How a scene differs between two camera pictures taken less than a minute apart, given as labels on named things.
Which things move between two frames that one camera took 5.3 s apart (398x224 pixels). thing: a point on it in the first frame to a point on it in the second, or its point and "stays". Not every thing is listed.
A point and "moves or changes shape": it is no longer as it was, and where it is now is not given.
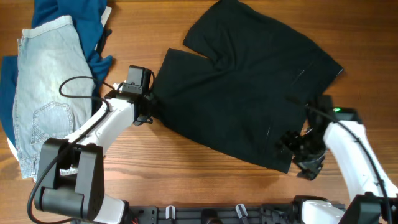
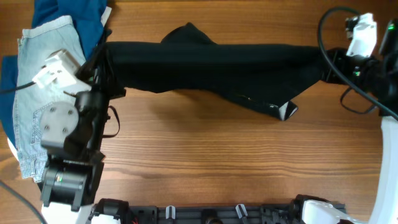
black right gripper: (306, 152) to (337, 66)
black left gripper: (143, 116) to (104, 78)
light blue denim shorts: (53, 90) stays
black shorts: (250, 98) moves or changes shape
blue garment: (87, 17) stays
